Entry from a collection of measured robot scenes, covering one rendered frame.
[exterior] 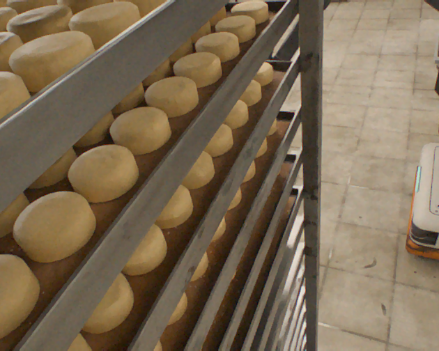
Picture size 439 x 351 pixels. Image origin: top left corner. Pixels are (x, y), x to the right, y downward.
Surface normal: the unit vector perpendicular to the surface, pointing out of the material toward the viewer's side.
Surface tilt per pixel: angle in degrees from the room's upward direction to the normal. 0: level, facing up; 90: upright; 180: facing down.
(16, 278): 0
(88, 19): 0
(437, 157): 0
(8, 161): 90
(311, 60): 90
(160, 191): 90
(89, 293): 90
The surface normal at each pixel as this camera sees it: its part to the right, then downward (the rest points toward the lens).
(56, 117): 0.91, 0.14
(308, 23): -0.37, 0.64
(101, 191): 0.22, 0.61
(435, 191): -0.15, -0.76
